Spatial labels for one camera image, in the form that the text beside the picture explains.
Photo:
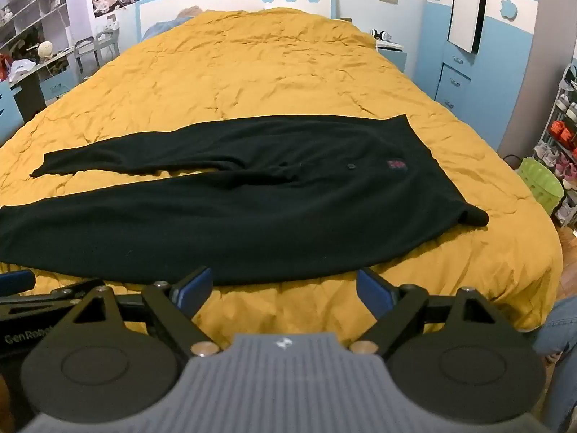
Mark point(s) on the white plastic bag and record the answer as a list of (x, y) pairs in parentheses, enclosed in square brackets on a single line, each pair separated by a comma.
[(20, 70)]

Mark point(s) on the green laundry basket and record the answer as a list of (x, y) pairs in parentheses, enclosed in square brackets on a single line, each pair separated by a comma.
[(538, 185)]

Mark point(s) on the yellow bedspread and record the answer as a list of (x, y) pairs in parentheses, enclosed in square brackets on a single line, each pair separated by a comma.
[(270, 67)]

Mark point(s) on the black framed mirror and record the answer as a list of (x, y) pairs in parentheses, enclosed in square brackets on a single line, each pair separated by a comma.
[(464, 4)]

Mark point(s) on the white shelf unit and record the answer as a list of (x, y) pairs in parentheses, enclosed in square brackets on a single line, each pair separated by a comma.
[(27, 4)]

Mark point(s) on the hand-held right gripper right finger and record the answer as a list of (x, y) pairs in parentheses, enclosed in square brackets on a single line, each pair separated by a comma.
[(372, 289)]

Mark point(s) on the grey chair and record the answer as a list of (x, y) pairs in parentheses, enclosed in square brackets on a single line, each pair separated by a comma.
[(107, 45), (84, 56)]

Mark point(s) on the blue bedside table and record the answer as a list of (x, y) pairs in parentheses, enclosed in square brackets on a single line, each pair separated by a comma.
[(391, 56)]

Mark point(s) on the blue desk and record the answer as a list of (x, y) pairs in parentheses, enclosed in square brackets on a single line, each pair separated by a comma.
[(49, 81)]

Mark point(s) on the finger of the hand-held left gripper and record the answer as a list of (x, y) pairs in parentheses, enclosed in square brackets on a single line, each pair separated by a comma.
[(16, 282), (45, 301)]

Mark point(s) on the black pants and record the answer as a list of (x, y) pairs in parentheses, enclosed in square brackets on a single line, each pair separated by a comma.
[(270, 216)]

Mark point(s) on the blue pillow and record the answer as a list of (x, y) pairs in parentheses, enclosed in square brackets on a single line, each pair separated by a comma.
[(164, 25)]

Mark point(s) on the white headphones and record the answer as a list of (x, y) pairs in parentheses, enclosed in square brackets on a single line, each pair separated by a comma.
[(382, 34)]

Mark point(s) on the person's leg in jeans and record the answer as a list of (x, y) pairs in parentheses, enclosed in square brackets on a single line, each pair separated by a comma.
[(561, 347)]

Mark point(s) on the shoe rack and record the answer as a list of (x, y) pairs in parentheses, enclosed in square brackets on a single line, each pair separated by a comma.
[(559, 112)]

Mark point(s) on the blue and white wardrobe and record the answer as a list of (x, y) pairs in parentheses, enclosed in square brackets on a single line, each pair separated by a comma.
[(505, 54)]

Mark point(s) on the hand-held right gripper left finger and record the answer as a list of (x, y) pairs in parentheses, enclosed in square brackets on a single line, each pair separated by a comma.
[(196, 286)]

